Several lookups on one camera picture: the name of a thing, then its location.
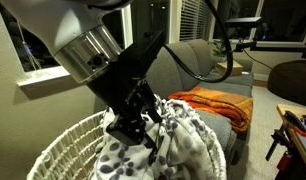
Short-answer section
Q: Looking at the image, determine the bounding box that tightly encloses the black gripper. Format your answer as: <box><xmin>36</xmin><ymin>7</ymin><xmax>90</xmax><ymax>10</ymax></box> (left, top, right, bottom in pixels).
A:
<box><xmin>87</xmin><ymin>30</ymin><xmax>165</xmax><ymax>165</ymax></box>

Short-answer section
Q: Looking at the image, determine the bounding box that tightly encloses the cardboard box on sofa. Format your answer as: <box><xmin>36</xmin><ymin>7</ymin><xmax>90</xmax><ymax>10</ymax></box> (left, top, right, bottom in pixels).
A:
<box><xmin>214</xmin><ymin>58</ymin><xmax>244</xmax><ymax>77</ymax></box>

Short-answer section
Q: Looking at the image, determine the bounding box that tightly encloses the green potted plant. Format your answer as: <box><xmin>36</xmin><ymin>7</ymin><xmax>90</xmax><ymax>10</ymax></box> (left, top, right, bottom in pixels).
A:
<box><xmin>213</xmin><ymin>39</ymin><xmax>226</xmax><ymax>57</ymax></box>

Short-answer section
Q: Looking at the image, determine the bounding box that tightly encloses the black camera on mount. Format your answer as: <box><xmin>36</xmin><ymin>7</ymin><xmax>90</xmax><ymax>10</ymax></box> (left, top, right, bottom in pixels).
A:
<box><xmin>225</xmin><ymin>17</ymin><xmax>262</xmax><ymax>28</ymax></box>

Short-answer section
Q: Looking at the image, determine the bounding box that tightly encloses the orange striped blanket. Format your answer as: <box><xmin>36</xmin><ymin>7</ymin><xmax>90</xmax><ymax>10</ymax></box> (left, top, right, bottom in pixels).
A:
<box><xmin>169</xmin><ymin>87</ymin><xmax>253</xmax><ymax>132</ymax></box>

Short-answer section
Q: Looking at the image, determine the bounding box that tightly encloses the grey fabric sofa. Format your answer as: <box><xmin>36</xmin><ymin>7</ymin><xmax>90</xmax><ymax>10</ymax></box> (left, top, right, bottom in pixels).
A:
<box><xmin>145</xmin><ymin>39</ymin><xmax>253</xmax><ymax>165</ymax></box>

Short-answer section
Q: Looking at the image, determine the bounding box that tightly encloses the black camera arm mount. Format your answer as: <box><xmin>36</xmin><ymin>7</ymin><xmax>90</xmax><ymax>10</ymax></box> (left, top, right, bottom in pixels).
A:
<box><xmin>234</xmin><ymin>41</ymin><xmax>306</xmax><ymax>58</ymax></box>

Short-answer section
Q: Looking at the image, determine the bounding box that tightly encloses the white black spotted blanket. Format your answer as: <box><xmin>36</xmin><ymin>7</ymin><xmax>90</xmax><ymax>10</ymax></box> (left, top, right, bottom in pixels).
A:
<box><xmin>87</xmin><ymin>97</ymin><xmax>227</xmax><ymax>180</ymax></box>

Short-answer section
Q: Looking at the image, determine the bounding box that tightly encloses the white woven laundry basket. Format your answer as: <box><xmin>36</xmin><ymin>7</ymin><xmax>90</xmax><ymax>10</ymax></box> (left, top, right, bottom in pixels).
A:
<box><xmin>26</xmin><ymin>109</ymin><xmax>228</xmax><ymax>180</ymax></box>

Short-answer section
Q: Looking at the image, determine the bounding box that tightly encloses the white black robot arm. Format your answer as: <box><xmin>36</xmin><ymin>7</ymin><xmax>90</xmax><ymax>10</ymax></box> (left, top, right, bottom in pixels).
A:
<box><xmin>0</xmin><ymin>0</ymin><xmax>165</xmax><ymax>152</ymax></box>

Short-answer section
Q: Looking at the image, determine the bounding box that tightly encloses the dark brown bean bag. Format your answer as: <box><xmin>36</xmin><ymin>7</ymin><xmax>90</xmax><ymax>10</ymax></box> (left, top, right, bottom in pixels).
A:
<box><xmin>267</xmin><ymin>60</ymin><xmax>306</xmax><ymax>106</ymax></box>

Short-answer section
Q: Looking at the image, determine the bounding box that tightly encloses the white window sill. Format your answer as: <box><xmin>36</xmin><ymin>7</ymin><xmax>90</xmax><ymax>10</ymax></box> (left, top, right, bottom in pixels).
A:
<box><xmin>17</xmin><ymin>66</ymin><xmax>70</xmax><ymax>87</ymax></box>

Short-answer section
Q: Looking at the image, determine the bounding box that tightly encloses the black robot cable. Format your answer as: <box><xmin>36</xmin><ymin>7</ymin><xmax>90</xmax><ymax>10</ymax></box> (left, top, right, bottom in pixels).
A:
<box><xmin>162</xmin><ymin>0</ymin><xmax>235</xmax><ymax>84</ymax></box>

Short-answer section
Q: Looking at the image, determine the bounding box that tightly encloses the wooden table with clamp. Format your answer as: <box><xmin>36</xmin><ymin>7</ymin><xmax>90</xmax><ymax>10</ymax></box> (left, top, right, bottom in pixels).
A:
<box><xmin>265</xmin><ymin>104</ymin><xmax>306</xmax><ymax>180</ymax></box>

